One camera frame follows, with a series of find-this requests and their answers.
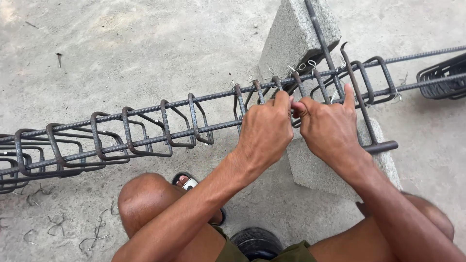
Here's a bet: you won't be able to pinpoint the black sandal with white strap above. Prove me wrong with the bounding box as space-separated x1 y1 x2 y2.
171 171 227 226

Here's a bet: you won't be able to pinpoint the steel hook tying tool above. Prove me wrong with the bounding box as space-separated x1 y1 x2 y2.
340 42 399 154

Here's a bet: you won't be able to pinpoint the scattered wire scraps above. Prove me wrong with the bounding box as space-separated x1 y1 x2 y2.
0 183 119 256

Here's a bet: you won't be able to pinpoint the olive green shorts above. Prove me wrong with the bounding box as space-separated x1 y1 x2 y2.
213 225 311 262

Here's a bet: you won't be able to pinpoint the person's left leg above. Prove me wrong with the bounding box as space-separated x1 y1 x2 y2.
117 172 227 262

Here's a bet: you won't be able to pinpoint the person's left hand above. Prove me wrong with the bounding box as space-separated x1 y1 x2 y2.
236 90 295 176

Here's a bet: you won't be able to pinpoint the person's right hand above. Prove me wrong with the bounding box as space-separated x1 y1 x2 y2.
291 84 365 171

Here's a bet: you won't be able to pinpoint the row of bent steel stirrups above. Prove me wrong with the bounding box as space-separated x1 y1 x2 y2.
0 55 398 194

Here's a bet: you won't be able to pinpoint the stack of loose stirrups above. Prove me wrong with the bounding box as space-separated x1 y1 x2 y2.
416 53 466 101

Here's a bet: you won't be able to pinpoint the person's leg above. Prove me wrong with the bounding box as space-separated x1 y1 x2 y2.
309 192 456 262
117 172 227 262

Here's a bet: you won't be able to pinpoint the grey concrete block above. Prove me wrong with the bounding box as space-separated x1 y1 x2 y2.
258 0 343 85
287 117 403 203

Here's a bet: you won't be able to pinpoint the black round stool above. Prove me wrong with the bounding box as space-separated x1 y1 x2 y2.
230 227 285 261

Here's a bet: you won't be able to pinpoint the silver tie wire knots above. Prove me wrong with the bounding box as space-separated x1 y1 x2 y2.
230 59 347 90

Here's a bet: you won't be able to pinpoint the ribbed long steel rebar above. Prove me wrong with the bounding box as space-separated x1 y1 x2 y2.
0 73 466 175
0 45 466 140
0 160 110 186

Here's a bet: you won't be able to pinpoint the person's right leg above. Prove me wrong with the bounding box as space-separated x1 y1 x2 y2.
309 192 456 262

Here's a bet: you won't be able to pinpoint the short ribbed rebar piece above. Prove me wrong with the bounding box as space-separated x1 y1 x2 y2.
304 0 346 99

